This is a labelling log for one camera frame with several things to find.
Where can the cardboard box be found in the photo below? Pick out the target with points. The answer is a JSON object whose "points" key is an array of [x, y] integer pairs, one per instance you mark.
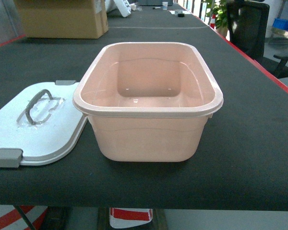
{"points": [[71, 19]]}

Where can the red white cone under table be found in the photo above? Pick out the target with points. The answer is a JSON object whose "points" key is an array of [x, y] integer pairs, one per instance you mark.
{"points": [[122, 218]]}

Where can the black office chair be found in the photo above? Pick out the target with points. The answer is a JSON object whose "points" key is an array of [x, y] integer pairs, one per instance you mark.
{"points": [[247, 24]]}

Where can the red white traffic cone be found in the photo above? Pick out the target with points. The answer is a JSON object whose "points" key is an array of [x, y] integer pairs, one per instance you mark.
{"points": [[10, 219]]}

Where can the white paper cup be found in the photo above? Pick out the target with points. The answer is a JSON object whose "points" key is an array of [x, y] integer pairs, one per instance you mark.
{"points": [[165, 5]]}

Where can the green potted plant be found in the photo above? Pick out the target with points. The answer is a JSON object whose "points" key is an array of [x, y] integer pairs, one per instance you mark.
{"points": [[218, 8]]}

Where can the pink plastic storage box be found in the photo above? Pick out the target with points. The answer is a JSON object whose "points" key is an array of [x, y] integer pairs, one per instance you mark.
{"points": [[148, 101]]}

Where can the white box lid grey handle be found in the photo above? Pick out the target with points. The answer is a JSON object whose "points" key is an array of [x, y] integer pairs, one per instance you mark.
{"points": [[36, 122]]}

